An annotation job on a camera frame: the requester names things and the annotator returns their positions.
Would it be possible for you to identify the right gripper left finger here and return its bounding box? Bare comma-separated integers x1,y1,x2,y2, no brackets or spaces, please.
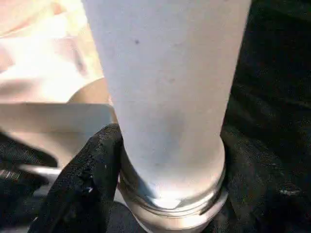
31,123,124,233

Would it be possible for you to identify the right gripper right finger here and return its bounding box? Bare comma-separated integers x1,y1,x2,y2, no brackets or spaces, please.
218,126,311,233

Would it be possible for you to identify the white plastic table top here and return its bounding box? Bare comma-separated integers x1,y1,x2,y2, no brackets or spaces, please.
0,0,123,172

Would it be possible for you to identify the white plastic table leg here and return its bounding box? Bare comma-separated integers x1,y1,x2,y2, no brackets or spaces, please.
82,0,253,231

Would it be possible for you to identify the black mat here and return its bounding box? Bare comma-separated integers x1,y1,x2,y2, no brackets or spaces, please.
0,0,311,233

